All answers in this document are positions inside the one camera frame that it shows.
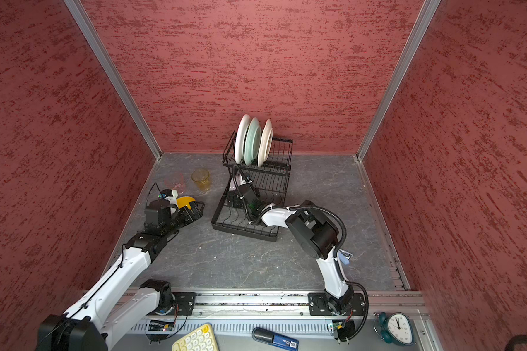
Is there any yellow bowl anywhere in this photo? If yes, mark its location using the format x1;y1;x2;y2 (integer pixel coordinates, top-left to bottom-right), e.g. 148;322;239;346
177;196;196;209

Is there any amber glass cup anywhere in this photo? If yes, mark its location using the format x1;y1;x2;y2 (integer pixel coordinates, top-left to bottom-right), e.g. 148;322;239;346
191;168;212;192

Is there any white plate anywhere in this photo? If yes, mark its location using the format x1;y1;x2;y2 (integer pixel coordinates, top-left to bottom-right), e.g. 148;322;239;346
234;114;252;164

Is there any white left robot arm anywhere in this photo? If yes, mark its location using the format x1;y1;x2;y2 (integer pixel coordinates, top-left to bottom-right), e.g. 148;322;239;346
36;199;205;350

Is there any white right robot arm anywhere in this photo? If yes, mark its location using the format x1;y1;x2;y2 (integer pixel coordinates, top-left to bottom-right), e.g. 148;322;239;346
234;184;354;315

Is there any black metal dish rack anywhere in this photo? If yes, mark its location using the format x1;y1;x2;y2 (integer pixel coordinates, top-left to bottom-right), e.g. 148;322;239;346
211;133;293;242

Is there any cream plate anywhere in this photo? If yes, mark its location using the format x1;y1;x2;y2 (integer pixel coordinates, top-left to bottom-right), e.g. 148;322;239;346
258;119;274;167

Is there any mint green plate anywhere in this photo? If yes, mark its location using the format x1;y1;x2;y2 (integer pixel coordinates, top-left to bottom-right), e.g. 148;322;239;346
244;118;262;165

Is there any yellow keypad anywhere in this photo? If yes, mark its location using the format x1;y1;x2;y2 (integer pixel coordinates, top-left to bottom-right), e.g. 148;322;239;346
171;323;219;351

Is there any blue black marker tool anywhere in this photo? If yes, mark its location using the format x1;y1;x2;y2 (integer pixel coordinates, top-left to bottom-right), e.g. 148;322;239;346
251;327;300;351

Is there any teal analog clock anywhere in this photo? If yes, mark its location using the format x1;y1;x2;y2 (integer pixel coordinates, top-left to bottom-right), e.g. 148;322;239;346
373;312;414;347

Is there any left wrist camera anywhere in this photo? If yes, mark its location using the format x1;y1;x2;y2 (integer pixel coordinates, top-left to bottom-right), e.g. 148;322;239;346
145;190;179;228

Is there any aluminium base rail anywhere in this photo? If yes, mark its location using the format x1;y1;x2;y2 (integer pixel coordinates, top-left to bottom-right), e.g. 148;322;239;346
171;288;430;320

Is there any aluminium left corner post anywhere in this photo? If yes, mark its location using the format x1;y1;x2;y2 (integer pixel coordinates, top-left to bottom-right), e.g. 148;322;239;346
63;0;163;161

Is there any aluminium corner post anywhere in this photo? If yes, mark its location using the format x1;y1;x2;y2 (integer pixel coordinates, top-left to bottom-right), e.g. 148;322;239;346
63;0;163;161
357;0;441;162

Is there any aluminium right corner post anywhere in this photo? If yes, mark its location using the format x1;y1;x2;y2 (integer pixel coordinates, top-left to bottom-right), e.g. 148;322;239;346
357;0;441;162

